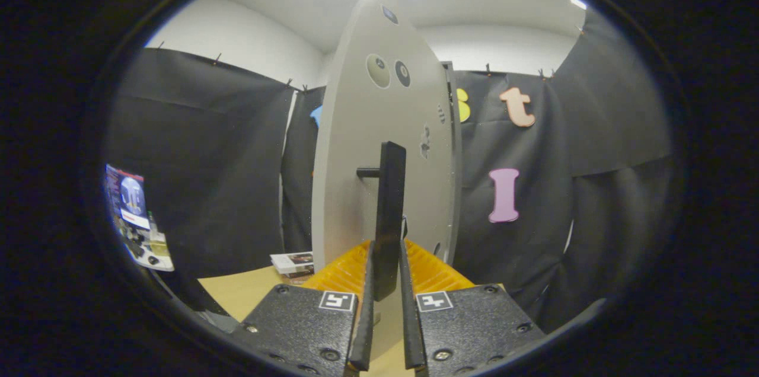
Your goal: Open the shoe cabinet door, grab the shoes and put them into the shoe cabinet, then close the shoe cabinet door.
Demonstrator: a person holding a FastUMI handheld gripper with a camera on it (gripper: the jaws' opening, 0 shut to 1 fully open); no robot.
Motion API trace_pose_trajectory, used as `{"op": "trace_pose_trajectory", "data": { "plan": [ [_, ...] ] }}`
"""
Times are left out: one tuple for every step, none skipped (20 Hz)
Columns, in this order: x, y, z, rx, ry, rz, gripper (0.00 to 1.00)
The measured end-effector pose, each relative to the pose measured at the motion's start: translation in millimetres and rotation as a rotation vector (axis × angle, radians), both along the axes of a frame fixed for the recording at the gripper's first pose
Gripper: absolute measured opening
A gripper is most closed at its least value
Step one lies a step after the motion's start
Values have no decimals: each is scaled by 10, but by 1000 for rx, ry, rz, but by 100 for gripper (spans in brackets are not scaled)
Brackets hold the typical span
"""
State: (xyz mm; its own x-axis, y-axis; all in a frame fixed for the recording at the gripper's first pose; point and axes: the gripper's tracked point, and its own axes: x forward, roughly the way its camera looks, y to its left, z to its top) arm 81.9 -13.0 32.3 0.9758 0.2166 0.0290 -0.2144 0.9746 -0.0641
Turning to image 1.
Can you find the black backdrop cloth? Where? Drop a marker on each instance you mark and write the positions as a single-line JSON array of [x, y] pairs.
[[207, 157]]

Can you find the dark grey shoe cabinet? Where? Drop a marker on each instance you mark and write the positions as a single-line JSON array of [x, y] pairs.
[[457, 187]]

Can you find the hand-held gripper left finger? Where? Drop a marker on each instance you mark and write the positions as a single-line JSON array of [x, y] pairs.
[[362, 329]]

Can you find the small ceiling light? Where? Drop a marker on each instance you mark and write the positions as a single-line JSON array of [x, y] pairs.
[[578, 2]]

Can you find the brown book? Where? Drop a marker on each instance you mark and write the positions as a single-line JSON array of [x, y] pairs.
[[302, 277]]

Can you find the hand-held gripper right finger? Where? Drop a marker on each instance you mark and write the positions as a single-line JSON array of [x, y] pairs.
[[412, 329]]

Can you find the grey shoe cabinet door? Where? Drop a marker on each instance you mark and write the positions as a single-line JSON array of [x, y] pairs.
[[350, 157]]

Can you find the white book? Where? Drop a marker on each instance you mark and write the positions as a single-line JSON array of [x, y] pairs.
[[293, 261]]

